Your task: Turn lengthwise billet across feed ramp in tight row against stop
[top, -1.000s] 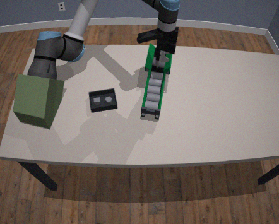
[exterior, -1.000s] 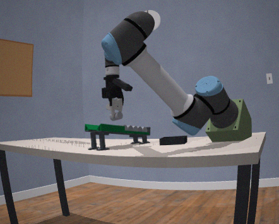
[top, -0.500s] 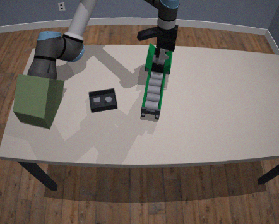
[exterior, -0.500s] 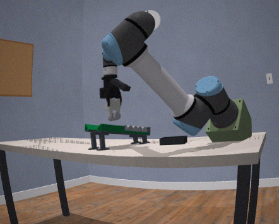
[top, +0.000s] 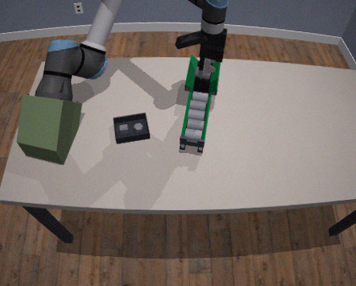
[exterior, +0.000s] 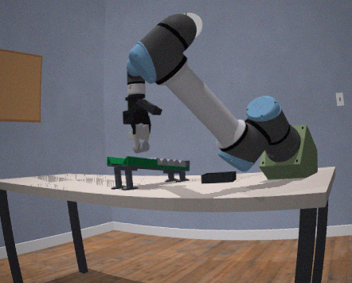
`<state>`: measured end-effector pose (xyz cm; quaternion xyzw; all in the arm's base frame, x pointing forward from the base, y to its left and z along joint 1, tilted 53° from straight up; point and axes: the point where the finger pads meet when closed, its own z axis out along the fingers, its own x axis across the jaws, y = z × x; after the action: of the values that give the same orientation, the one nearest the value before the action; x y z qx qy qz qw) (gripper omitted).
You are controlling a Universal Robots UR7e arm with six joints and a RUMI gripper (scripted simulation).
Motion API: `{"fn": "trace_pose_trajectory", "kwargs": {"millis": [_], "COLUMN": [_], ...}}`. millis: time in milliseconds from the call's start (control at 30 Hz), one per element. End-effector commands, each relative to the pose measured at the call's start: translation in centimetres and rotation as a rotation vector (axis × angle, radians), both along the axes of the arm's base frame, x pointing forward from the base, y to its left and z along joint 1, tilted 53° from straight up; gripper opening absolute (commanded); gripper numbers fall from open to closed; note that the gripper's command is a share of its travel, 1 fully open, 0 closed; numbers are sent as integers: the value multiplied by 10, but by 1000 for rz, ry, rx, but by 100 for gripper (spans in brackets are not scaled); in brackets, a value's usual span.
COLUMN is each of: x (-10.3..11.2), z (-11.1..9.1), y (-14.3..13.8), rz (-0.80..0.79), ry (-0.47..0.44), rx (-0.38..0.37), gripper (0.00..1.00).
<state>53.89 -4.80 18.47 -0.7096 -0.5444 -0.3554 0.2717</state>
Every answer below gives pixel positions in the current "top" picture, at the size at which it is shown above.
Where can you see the dark grey flat bar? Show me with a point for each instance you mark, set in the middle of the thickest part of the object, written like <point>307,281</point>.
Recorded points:
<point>192,142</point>

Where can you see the grey cylinder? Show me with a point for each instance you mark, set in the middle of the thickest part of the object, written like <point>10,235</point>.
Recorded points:
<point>204,76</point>
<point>196,114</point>
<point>197,105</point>
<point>195,124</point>
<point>198,96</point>
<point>193,134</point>

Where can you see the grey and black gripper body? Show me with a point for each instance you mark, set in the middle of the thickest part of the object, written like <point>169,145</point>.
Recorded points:
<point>214,48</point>

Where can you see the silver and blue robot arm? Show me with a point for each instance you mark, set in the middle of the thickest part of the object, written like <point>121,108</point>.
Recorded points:
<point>65,58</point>

